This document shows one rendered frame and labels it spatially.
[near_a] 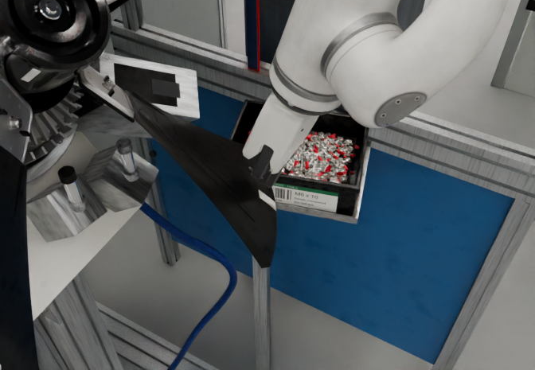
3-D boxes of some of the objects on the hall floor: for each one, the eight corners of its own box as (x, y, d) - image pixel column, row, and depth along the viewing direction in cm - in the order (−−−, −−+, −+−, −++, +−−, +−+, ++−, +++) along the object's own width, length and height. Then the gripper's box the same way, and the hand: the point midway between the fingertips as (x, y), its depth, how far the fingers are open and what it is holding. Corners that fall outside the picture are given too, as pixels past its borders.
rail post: (422, 390, 149) (515, 198, 93) (427, 377, 151) (521, 183, 95) (436, 398, 148) (540, 207, 92) (441, 384, 150) (544, 191, 94)
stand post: (110, 448, 139) (-30, 216, 74) (133, 415, 144) (21, 173, 79) (124, 457, 137) (-6, 228, 72) (146, 424, 143) (44, 184, 78)
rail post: (162, 261, 178) (115, 56, 122) (170, 252, 181) (126, 46, 125) (173, 266, 177) (129, 60, 121) (180, 257, 179) (141, 52, 123)
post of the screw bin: (255, 374, 152) (249, 171, 94) (258, 364, 154) (253, 159, 97) (266, 377, 151) (266, 174, 94) (269, 367, 153) (270, 162, 96)
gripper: (308, 141, 52) (259, 235, 66) (367, 61, 61) (313, 158, 75) (241, 99, 53) (207, 200, 67) (310, 26, 62) (267, 129, 76)
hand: (267, 169), depth 70 cm, fingers closed
